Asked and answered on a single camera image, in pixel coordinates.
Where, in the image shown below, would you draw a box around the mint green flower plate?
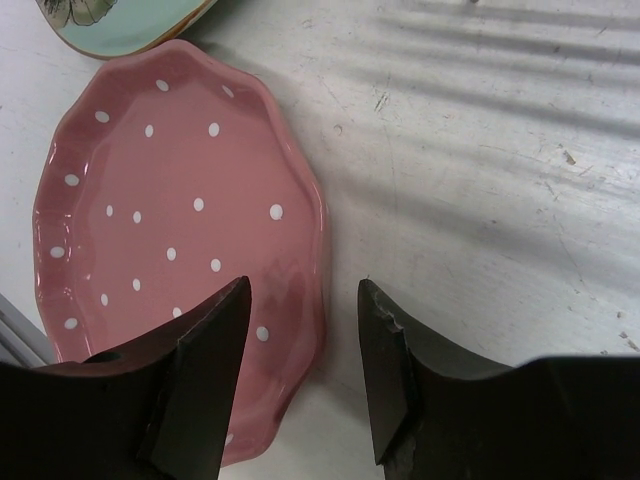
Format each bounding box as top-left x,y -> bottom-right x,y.
37,0 -> 216,60

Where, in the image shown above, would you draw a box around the aluminium frame rails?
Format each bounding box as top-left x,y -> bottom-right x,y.
1,295 -> 56,368

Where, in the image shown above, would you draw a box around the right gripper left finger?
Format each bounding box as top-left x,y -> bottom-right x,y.
1,277 -> 251,479

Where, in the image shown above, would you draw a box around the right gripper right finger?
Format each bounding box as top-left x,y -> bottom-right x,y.
358,279 -> 639,479

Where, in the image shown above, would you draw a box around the pink dotted plate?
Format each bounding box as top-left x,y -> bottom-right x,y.
33,40 -> 330,466

